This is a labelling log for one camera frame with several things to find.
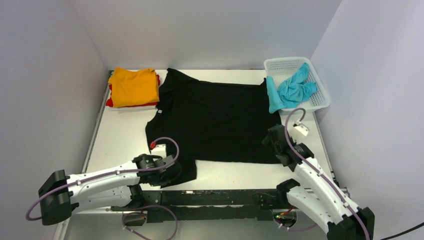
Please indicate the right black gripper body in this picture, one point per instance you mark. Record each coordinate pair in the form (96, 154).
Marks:
(272, 147)

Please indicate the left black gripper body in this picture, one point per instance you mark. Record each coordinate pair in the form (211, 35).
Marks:
(163, 180)

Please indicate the black t-shirt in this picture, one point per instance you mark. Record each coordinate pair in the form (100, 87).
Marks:
(202, 120)

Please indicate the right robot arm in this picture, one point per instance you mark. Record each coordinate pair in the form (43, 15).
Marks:
(338, 216)

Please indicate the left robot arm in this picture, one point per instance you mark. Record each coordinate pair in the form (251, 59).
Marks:
(63, 195)

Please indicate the teal t-shirt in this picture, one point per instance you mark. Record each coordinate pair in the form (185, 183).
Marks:
(291, 92)

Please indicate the white plastic basket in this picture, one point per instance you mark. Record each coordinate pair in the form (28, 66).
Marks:
(282, 68)

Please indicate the folded yellow t-shirt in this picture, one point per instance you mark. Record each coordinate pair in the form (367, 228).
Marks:
(133, 88)

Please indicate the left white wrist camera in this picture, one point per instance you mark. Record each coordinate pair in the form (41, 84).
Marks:
(157, 150)

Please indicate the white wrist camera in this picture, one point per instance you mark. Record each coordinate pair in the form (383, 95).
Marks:
(157, 150)
(300, 128)

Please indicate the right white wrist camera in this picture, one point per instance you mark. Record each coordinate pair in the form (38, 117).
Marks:
(300, 128)

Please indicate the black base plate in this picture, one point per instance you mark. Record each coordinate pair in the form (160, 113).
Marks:
(197, 205)

